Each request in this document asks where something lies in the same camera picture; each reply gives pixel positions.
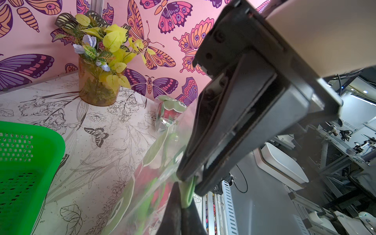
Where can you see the clear green zip-top bag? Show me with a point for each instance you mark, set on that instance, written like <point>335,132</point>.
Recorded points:
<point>141,206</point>

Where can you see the green plastic basket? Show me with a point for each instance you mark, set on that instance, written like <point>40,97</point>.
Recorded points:
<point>30,157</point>

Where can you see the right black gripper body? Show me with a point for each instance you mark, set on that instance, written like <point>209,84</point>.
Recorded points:
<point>241,40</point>

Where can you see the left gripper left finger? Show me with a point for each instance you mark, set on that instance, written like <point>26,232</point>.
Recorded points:
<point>171,223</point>

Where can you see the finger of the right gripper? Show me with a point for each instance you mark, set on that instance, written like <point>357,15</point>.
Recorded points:
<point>223,113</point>
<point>279,111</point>

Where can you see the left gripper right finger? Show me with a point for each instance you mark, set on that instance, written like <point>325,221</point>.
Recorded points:
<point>191,223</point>

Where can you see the metal base rail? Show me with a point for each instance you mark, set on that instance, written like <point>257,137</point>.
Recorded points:
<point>217,212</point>

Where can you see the potted plant in amber vase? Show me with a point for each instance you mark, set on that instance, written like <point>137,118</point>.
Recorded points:
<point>104,53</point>

